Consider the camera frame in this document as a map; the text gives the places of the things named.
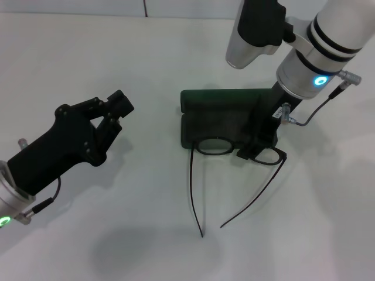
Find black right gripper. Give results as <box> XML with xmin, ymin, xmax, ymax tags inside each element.
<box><xmin>237</xmin><ymin>80</ymin><xmax>304</xmax><ymax>160</ymax></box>

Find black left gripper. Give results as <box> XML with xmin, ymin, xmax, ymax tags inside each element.
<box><xmin>7</xmin><ymin>90</ymin><xmax>135</xmax><ymax>197</ymax></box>

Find black thin-framed glasses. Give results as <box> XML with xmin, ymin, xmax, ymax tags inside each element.
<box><xmin>189</xmin><ymin>136</ymin><xmax>288</xmax><ymax>238</ymax></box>

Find green glasses case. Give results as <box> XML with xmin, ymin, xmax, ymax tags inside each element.
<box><xmin>180</xmin><ymin>88</ymin><xmax>278</xmax><ymax>150</ymax></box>

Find silver right gripper connector stub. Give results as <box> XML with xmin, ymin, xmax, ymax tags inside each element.
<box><xmin>279</xmin><ymin>102</ymin><xmax>293</xmax><ymax>126</ymax></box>

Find right wrist cable with plug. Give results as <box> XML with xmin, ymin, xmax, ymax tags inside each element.
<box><xmin>288</xmin><ymin>69</ymin><xmax>363</xmax><ymax>127</ymax></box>

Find wrist cable with plug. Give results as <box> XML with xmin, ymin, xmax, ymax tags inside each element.
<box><xmin>16</xmin><ymin>177</ymin><xmax>62</xmax><ymax>225</ymax></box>
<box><xmin>288</xmin><ymin>69</ymin><xmax>363</xmax><ymax>127</ymax></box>

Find left wrist cable with plug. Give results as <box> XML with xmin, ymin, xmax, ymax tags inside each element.
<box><xmin>16</xmin><ymin>177</ymin><xmax>62</xmax><ymax>225</ymax></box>

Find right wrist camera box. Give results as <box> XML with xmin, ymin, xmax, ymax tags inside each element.
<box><xmin>225</xmin><ymin>0</ymin><xmax>295</xmax><ymax>70</ymax></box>

